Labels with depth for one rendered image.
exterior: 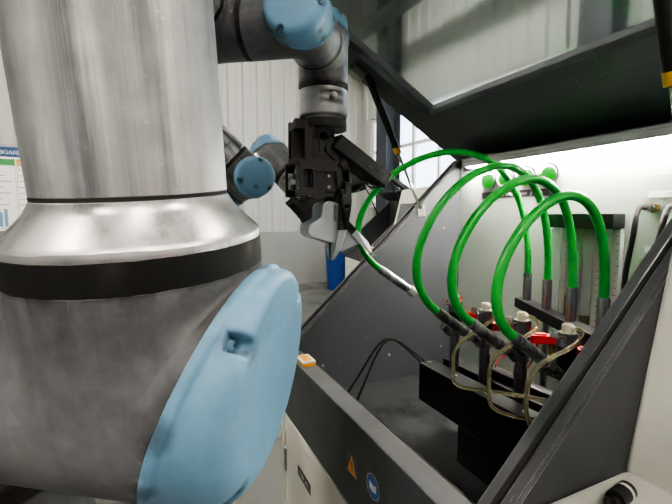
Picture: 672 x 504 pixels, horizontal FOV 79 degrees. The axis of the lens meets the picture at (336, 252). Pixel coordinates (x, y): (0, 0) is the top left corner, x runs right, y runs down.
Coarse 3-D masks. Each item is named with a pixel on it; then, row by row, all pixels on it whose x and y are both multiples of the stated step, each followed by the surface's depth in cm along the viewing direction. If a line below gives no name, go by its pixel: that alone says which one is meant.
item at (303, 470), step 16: (288, 432) 100; (288, 448) 101; (304, 448) 90; (288, 464) 101; (304, 464) 90; (320, 464) 82; (288, 480) 102; (304, 480) 90; (320, 480) 81; (288, 496) 102; (304, 496) 91; (320, 496) 82; (336, 496) 74
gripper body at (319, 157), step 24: (312, 120) 59; (336, 120) 59; (288, 144) 61; (312, 144) 59; (288, 168) 63; (312, 168) 58; (336, 168) 59; (288, 192) 64; (312, 192) 58; (336, 192) 60
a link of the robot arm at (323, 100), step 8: (304, 88) 59; (312, 88) 58; (320, 88) 58; (328, 88) 58; (336, 88) 58; (304, 96) 59; (312, 96) 58; (320, 96) 58; (328, 96) 58; (336, 96) 58; (344, 96) 60; (304, 104) 59; (312, 104) 58; (320, 104) 58; (328, 104) 58; (336, 104) 58; (344, 104) 60; (304, 112) 59; (312, 112) 58; (320, 112) 58; (328, 112) 58; (336, 112) 59; (344, 112) 60
